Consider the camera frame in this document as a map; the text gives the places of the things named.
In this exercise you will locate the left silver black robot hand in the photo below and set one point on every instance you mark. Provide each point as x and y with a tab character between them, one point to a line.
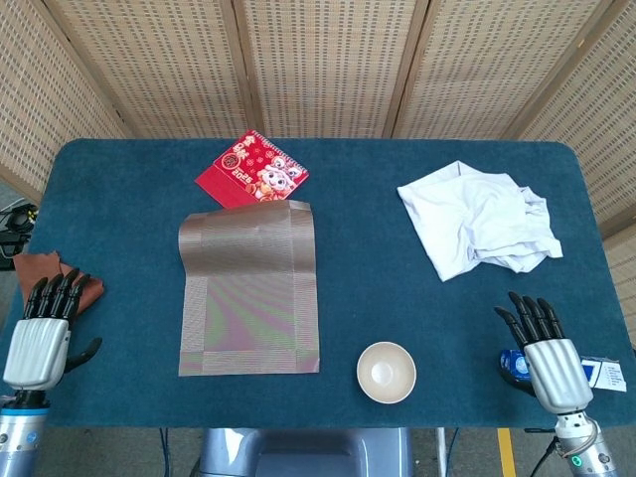
37	353

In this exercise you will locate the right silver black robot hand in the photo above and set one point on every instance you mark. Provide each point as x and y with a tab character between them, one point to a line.
556	372

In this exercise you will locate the cream round bowl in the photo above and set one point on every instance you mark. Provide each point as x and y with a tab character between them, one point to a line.
386	371

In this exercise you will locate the silver woven placemat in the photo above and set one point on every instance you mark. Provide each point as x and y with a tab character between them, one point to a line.
248	298

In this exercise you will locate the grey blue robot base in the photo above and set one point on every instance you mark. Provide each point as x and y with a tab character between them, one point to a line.
308	454

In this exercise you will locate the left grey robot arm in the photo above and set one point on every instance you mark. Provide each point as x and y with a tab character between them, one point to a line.
20	437

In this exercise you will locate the blue toothpaste box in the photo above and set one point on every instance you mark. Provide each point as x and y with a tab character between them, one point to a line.
513	364

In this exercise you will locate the brown crumpled cloth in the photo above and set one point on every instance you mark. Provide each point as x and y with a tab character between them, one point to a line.
30	265

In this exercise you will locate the white metal table leg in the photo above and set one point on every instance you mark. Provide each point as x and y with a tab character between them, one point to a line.
440	452

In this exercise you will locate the white crumpled shirt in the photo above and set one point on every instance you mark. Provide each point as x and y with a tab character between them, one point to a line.
462	213

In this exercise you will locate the teal fabric table cover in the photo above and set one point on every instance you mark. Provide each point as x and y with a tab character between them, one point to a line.
358	278

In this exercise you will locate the woven bamboo screen panel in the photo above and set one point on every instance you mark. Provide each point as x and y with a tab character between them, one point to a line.
40	124
497	69
164	74
611	124
328	69

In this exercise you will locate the red desk calendar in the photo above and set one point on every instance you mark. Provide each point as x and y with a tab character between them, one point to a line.
238	174

